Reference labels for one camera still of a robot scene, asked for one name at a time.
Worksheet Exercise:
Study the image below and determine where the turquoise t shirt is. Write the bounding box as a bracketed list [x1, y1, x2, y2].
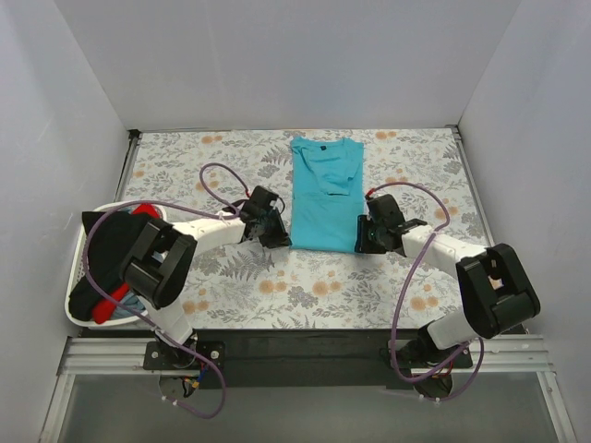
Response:
[290, 137, 365, 253]

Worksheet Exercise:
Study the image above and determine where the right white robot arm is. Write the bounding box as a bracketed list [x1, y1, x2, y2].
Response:
[355, 215, 541, 367]

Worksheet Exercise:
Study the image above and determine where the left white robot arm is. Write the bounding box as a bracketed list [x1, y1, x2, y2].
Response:
[120, 209, 291, 369]

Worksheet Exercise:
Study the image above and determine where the floral table mat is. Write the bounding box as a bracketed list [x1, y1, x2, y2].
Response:
[124, 128, 488, 329]

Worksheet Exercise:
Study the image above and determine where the grey blue t shirt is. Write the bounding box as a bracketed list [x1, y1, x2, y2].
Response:
[111, 293, 145, 320]

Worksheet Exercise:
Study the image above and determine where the black t shirt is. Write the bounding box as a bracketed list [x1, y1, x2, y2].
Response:
[68, 211, 151, 321]

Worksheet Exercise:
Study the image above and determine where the red t shirt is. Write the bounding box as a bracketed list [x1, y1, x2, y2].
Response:
[90, 205, 158, 327]

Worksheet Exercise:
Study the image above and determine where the white laundry basket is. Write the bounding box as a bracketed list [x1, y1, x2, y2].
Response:
[64, 202, 168, 329]

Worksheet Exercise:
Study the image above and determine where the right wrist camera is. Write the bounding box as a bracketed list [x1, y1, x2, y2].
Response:
[367, 194, 405, 227]

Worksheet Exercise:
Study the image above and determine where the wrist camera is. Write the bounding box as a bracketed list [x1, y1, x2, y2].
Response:
[367, 194, 405, 227]
[243, 186, 279, 217]

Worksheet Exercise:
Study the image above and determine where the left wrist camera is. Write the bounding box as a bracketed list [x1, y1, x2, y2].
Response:
[243, 186, 279, 217]

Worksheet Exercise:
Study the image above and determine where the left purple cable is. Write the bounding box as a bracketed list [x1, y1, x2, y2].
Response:
[81, 163, 253, 420]

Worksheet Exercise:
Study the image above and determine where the purple cable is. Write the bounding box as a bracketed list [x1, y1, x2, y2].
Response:
[367, 183, 485, 405]
[81, 163, 253, 420]

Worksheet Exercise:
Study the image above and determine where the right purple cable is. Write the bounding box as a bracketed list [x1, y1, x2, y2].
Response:
[367, 183, 485, 405]

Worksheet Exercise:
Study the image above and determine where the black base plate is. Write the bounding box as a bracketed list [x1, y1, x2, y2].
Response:
[142, 329, 459, 389]

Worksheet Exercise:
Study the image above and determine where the aluminium frame rail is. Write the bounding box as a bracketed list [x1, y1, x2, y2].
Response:
[58, 335, 554, 375]

